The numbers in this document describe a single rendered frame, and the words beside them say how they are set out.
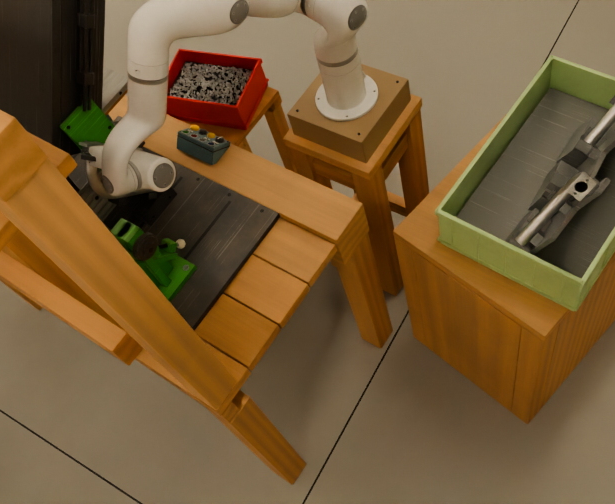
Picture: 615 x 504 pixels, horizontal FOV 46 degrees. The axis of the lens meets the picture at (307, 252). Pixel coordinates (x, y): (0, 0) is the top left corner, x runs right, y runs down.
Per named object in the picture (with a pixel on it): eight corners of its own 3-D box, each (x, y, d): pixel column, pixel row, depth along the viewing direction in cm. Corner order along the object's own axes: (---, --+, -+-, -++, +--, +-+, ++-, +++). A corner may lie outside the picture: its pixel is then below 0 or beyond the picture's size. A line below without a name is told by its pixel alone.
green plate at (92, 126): (118, 144, 213) (73, 91, 198) (134, 149, 208) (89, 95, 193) (93, 173, 210) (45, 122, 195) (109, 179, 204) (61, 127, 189)
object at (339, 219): (44, 76, 281) (24, 48, 268) (370, 230, 216) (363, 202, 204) (20, 102, 276) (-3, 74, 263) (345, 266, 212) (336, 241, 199)
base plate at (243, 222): (36, 96, 257) (32, 92, 255) (280, 216, 209) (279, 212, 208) (-48, 183, 244) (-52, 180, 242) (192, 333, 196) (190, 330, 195)
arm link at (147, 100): (116, 92, 153) (117, 207, 172) (176, 75, 162) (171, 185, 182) (91, 74, 157) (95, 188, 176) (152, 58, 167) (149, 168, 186)
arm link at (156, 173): (118, 187, 181) (149, 175, 187) (149, 198, 173) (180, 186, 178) (112, 155, 177) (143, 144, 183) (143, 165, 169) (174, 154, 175)
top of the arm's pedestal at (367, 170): (338, 75, 241) (336, 67, 238) (422, 105, 228) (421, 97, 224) (285, 145, 231) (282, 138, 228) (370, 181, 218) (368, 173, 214)
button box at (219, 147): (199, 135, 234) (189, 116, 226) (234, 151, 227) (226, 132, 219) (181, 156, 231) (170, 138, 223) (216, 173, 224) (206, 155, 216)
